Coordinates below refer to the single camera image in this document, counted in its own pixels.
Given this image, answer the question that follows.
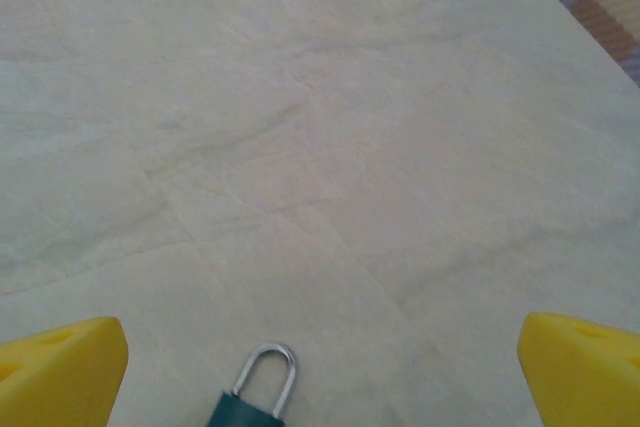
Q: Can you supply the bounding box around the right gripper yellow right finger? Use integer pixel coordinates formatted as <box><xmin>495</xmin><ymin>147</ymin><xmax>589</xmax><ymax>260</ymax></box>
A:
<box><xmin>516</xmin><ymin>311</ymin><xmax>640</xmax><ymax>427</ymax></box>

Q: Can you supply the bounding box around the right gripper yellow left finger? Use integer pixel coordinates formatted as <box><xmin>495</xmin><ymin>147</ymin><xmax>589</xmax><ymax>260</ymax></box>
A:
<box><xmin>0</xmin><ymin>315</ymin><xmax>129</xmax><ymax>427</ymax></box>

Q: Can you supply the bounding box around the green padlock with silver shackle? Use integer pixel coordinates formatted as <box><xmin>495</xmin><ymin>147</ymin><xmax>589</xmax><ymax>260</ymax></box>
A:
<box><xmin>206</xmin><ymin>341</ymin><xmax>300</xmax><ymax>427</ymax></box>

